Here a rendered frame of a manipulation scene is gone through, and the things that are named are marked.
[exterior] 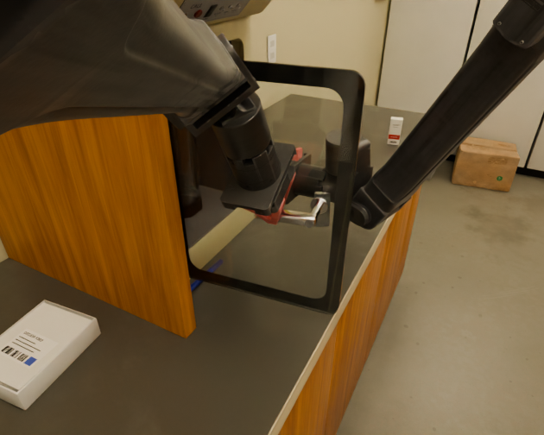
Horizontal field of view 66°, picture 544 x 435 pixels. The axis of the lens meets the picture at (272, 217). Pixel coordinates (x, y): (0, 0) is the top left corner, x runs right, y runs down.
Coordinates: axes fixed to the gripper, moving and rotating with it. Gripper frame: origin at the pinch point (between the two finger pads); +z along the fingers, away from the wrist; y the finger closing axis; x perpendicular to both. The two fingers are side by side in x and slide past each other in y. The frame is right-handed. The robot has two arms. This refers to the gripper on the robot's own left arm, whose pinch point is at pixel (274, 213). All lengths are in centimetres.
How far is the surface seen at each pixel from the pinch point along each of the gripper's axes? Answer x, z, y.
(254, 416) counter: 2.0, 17.1, 24.1
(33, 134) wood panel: -38.9, -9.5, -0.1
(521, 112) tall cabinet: 64, 202, -244
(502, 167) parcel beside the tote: 57, 213, -199
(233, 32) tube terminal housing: -19.9, -4.7, -33.8
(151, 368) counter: -16.7, 16.7, 23.2
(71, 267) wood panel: -41.7, 15.0, 11.9
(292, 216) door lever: 2.9, -0.6, 0.2
